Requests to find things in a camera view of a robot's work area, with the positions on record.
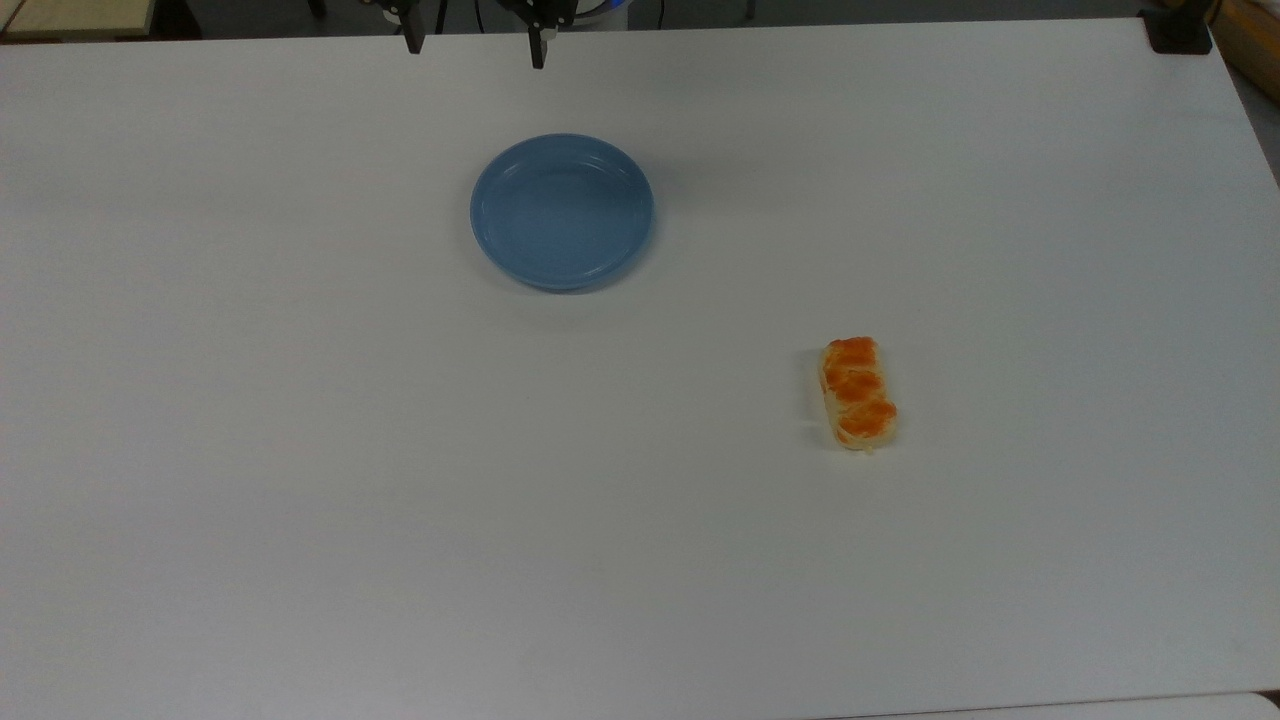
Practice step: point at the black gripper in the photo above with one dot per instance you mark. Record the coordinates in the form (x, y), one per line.
(522, 9)

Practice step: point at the blue round plate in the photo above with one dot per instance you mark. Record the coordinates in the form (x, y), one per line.
(561, 212)

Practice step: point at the orange glazed bread loaf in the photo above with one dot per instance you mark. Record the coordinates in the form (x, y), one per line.
(857, 393)

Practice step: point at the beige wooden side table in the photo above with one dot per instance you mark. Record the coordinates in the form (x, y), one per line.
(75, 17)

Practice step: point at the black table clamp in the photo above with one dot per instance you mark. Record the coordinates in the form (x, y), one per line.
(1178, 30)

